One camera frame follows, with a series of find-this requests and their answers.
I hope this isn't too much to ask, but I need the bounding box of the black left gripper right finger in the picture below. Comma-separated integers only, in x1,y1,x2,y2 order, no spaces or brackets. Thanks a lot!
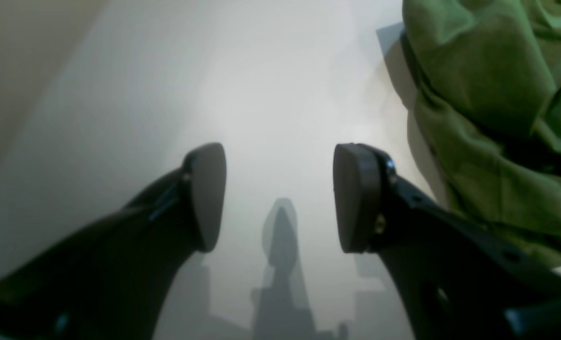
333,144,561,340

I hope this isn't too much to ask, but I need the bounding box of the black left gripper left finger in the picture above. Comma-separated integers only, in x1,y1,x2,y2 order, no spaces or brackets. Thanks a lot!
0,143,227,340

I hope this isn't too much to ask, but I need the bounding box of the green t-shirt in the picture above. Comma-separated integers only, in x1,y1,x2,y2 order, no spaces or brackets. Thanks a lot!
402,0,561,268

